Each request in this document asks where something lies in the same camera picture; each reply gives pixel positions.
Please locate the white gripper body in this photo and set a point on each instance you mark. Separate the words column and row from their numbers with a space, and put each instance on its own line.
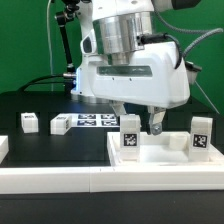
column 150, row 79

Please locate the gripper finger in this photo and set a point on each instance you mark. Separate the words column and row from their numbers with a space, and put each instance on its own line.
column 156, row 115
column 118, row 108

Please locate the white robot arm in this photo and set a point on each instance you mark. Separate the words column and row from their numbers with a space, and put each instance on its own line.
column 125, row 61

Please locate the fiducial marker sheet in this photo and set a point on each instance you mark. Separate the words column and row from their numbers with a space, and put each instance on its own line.
column 93, row 120

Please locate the white left barrier piece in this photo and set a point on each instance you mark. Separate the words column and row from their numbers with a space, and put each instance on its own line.
column 4, row 147

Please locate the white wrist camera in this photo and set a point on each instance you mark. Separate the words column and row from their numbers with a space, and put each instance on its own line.
column 192, row 71

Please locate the white front barrier wall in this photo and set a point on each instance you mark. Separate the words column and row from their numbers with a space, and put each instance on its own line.
column 109, row 179

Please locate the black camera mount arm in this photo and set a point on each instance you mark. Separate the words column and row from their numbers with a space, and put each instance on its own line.
column 62, row 18

